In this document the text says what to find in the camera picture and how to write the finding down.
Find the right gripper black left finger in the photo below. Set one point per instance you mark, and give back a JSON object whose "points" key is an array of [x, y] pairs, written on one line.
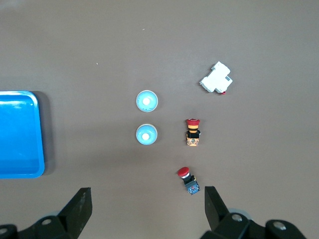
{"points": [[72, 219]]}

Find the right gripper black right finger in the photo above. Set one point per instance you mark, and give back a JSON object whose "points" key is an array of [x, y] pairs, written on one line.
{"points": [[219, 219]]}

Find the plain blue bell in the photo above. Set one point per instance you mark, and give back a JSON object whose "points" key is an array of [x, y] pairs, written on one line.
{"points": [[140, 132]]}

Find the blue bell with black marks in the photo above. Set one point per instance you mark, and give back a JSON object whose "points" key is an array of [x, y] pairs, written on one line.
{"points": [[140, 99]]}

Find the blue plastic tray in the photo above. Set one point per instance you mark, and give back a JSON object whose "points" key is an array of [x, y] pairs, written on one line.
{"points": [[20, 134]]}

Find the red push button black body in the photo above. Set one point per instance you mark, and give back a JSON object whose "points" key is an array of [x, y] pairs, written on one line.
{"points": [[189, 180]]}

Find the red yellow emergency stop button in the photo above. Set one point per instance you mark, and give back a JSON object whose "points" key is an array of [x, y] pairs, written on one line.
{"points": [[193, 135]]}

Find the white circuit breaker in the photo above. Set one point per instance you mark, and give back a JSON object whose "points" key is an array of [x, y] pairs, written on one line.
{"points": [[215, 79]]}

